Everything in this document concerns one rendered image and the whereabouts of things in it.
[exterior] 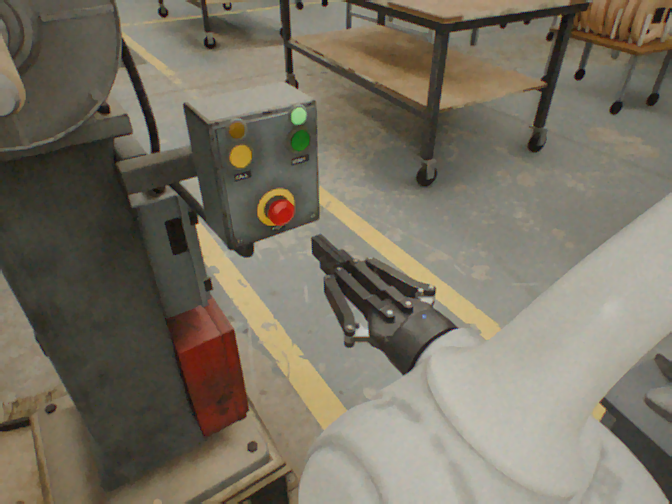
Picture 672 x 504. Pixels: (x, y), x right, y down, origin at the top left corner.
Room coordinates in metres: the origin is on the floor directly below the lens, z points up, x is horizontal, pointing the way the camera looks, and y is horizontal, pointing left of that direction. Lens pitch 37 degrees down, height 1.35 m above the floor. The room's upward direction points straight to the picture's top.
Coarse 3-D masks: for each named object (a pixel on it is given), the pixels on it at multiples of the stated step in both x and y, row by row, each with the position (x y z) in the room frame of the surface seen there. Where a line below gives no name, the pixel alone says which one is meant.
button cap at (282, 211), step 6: (276, 204) 0.58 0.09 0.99; (282, 204) 0.59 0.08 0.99; (288, 204) 0.59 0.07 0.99; (270, 210) 0.58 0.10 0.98; (276, 210) 0.58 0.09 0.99; (282, 210) 0.58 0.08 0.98; (288, 210) 0.59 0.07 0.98; (294, 210) 0.60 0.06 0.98; (270, 216) 0.58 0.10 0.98; (276, 216) 0.58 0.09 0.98; (282, 216) 0.58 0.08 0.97; (288, 216) 0.59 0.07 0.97; (276, 222) 0.58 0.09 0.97; (282, 222) 0.58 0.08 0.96
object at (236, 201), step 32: (224, 96) 0.66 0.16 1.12; (256, 96) 0.66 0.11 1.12; (288, 96) 0.66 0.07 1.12; (192, 128) 0.62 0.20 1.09; (224, 128) 0.57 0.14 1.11; (256, 128) 0.60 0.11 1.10; (288, 128) 0.62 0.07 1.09; (224, 160) 0.57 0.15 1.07; (256, 160) 0.59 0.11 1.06; (288, 160) 0.62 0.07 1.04; (160, 192) 0.72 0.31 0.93; (224, 192) 0.57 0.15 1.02; (256, 192) 0.59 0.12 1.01; (288, 192) 0.62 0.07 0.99; (224, 224) 0.57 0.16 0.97; (256, 224) 0.59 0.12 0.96; (288, 224) 0.62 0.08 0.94
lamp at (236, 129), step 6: (234, 120) 0.58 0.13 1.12; (240, 120) 0.58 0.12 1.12; (228, 126) 0.57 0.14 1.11; (234, 126) 0.57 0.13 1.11; (240, 126) 0.58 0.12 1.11; (246, 126) 0.59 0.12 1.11; (228, 132) 0.57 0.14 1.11; (234, 132) 0.57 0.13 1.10; (240, 132) 0.58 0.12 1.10; (246, 132) 0.59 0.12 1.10; (228, 138) 0.57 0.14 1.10; (234, 138) 0.57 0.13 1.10; (240, 138) 0.58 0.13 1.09
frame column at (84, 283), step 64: (0, 192) 0.57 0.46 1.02; (64, 192) 0.61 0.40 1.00; (0, 256) 0.55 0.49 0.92; (64, 256) 0.59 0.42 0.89; (128, 256) 0.64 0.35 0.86; (64, 320) 0.57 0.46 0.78; (128, 320) 0.62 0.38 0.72; (64, 384) 0.55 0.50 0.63; (128, 384) 0.60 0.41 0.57; (128, 448) 0.57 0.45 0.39
